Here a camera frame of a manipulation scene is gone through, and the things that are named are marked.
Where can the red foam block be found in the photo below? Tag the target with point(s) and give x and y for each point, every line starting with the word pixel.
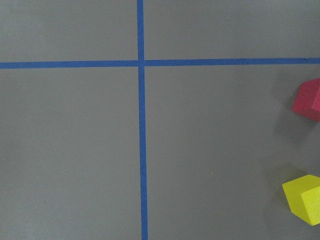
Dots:
pixel 307 101

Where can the yellow foam block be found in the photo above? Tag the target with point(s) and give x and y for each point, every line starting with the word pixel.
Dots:
pixel 303 197

